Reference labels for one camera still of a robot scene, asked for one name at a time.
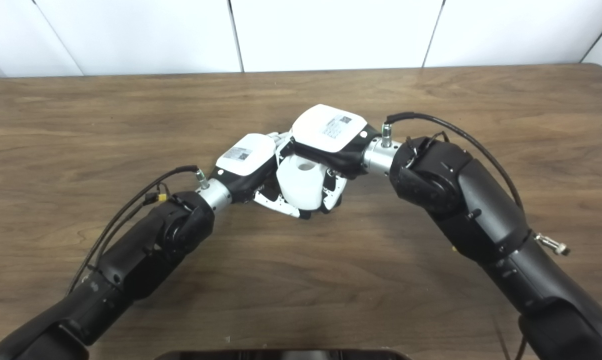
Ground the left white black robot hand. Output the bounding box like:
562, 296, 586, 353
208, 131, 312, 220

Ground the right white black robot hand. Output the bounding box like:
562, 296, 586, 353
276, 104, 382, 215

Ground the round white plastic piece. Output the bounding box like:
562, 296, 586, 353
276, 154, 328, 212

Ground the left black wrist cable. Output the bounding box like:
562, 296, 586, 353
66, 165, 211, 296

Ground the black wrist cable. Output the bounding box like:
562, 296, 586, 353
381, 112, 524, 211
66, 165, 211, 296

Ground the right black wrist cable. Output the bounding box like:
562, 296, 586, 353
381, 112, 524, 211

